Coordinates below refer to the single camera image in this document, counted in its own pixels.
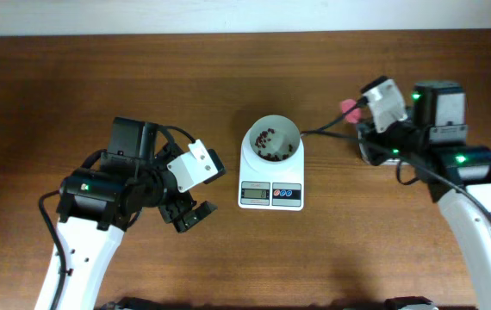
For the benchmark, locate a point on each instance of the red beans in bowl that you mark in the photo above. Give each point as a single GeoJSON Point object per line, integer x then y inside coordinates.
{"type": "Point", "coordinates": [273, 145]}

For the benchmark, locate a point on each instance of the pink measuring scoop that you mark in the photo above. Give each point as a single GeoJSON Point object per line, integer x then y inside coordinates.
{"type": "Point", "coordinates": [351, 111]}

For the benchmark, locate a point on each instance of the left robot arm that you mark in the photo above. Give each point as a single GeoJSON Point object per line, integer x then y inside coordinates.
{"type": "Point", "coordinates": [88, 215]}

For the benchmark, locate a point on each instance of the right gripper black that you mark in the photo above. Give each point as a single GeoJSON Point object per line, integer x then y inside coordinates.
{"type": "Point", "coordinates": [369, 146]}

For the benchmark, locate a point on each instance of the clear plastic bean container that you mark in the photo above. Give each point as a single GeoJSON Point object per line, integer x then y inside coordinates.
{"type": "Point", "coordinates": [382, 148]}

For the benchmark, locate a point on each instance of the white digital kitchen scale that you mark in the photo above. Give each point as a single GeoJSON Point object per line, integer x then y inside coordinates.
{"type": "Point", "coordinates": [270, 185]}

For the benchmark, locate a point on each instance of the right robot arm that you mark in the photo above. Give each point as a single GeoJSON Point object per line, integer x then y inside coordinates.
{"type": "Point", "coordinates": [459, 182]}

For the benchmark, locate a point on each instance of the white round bowl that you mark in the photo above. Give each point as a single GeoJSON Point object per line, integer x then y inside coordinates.
{"type": "Point", "coordinates": [278, 122]}

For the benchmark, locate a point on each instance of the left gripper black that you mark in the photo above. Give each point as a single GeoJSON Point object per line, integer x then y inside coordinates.
{"type": "Point", "coordinates": [182, 205]}

